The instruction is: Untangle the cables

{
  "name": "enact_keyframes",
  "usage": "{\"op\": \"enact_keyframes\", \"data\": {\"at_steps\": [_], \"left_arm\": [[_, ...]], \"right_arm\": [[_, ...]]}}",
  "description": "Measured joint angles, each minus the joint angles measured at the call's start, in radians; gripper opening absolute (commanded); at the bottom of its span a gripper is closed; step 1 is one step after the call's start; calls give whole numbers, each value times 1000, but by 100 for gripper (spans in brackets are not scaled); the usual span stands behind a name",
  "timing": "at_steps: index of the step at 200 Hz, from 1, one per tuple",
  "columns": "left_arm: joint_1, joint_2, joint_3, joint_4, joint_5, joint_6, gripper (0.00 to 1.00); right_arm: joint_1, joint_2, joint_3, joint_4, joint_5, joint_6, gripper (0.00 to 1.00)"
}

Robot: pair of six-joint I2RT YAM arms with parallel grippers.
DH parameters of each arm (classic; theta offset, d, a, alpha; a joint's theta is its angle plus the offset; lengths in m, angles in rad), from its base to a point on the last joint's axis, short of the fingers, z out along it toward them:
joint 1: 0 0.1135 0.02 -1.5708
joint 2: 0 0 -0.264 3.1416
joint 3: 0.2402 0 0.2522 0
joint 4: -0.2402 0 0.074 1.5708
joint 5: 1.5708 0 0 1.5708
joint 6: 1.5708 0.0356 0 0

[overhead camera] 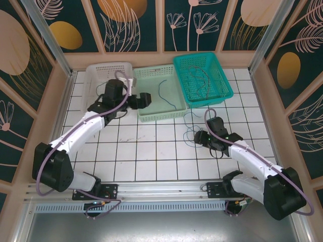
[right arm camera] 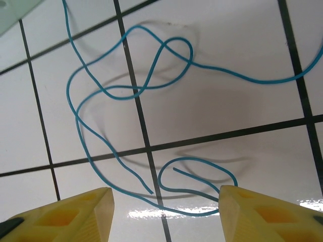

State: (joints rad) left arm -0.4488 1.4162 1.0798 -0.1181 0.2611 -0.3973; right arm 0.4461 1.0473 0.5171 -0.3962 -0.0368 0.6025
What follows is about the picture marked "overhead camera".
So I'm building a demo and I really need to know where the thin green cable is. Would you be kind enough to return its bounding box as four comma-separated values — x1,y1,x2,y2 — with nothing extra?
95,82,108,95

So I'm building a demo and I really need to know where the white plastic basket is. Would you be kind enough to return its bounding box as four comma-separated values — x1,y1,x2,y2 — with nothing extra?
83,62,134,119

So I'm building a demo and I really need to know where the light green plastic basket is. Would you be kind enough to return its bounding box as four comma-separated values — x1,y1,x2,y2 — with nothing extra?
133,64,187,124

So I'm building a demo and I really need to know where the teal plastic basket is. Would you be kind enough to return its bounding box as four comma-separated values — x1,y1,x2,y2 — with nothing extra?
173,52,234,108

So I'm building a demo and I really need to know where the black round controller board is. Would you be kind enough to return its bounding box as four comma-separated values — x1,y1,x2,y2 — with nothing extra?
84,201,108,220
225,200,251,217

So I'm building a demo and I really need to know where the grey metal sheet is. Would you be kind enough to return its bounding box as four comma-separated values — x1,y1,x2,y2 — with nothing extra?
15,211,311,242

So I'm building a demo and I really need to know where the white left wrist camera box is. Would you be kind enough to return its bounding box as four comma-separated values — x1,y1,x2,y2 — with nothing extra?
118,77,136,88

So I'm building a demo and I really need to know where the aluminium table side rail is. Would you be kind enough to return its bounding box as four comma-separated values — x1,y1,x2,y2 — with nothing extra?
249,72,286,178
37,72,76,182

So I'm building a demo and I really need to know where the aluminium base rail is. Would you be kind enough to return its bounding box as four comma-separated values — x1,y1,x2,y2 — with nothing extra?
24,178,301,203

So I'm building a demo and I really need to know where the grey slotted cable duct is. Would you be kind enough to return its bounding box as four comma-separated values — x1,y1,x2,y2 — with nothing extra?
34,202,228,213

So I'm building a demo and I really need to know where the aluminium frame post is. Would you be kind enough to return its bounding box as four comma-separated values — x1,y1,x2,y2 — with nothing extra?
248,0,296,74
20,0,74,76

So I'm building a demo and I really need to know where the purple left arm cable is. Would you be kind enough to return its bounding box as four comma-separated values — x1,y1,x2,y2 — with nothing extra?
36,70,132,219

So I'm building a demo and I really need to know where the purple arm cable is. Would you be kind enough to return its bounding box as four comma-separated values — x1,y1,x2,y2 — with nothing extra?
36,70,132,219
204,108,315,217

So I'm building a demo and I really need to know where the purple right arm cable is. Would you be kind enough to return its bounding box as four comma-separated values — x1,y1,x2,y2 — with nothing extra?
204,108,315,217

